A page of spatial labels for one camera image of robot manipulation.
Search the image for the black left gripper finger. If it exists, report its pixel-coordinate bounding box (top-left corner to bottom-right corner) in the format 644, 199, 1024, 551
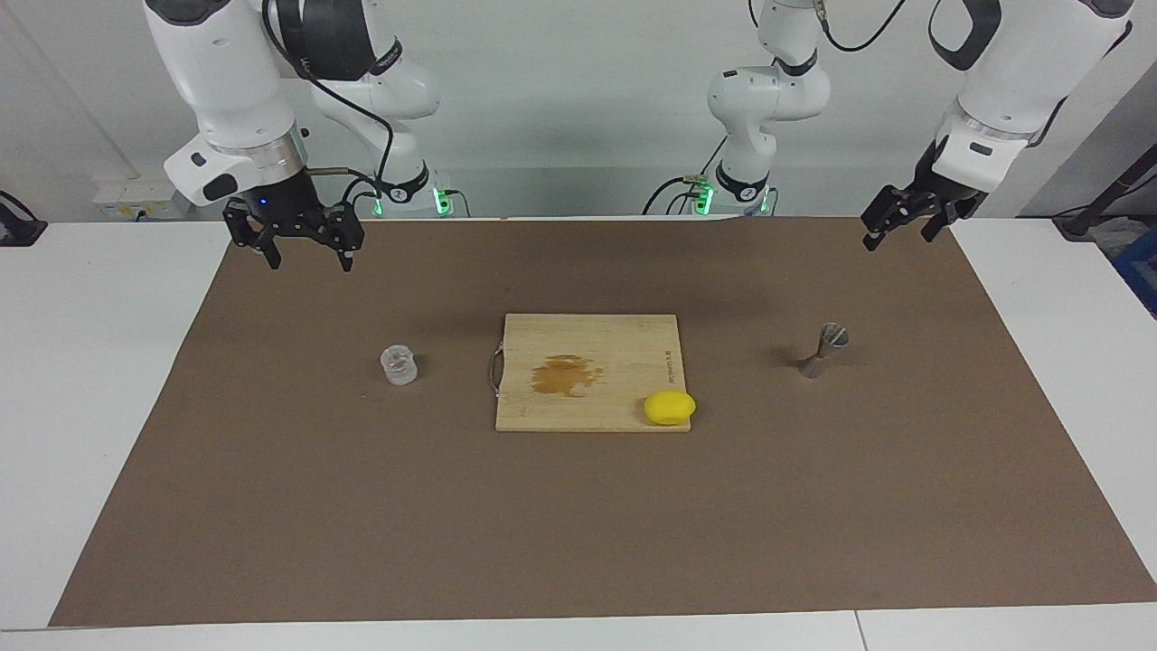
920, 206, 961, 243
861, 187, 914, 252

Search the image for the black base cable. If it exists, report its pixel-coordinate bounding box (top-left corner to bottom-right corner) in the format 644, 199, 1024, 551
642, 134, 729, 216
340, 175, 381, 218

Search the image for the yellow lemon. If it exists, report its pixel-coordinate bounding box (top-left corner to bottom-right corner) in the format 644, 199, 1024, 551
644, 390, 698, 426

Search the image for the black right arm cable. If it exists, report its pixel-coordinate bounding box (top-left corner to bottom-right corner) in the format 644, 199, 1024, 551
262, 0, 399, 213

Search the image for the clear glass cup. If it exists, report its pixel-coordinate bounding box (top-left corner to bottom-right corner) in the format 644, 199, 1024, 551
380, 344, 419, 387

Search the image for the black clamp mount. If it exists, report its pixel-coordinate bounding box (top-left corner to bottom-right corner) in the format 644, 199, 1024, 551
0, 190, 48, 247

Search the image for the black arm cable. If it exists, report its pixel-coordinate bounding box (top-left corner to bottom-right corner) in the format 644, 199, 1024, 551
814, 0, 909, 52
262, 0, 399, 213

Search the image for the blue crate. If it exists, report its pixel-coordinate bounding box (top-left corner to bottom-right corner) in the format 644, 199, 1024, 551
1110, 222, 1157, 319

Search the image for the brown table mat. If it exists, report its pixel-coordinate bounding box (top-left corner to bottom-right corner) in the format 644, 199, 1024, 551
50, 217, 1157, 627

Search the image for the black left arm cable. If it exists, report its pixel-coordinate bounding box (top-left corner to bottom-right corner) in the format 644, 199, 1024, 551
814, 0, 909, 52

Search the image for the black stand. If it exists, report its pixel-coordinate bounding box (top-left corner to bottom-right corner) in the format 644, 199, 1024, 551
1053, 145, 1157, 241

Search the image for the metal jigger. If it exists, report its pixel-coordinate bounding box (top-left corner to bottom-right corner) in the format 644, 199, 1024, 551
798, 323, 851, 380

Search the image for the wooden cutting board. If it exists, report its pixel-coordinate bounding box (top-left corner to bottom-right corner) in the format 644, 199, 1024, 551
488, 314, 692, 433

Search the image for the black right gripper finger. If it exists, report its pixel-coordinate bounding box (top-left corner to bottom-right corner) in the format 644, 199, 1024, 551
223, 199, 283, 270
321, 203, 365, 272

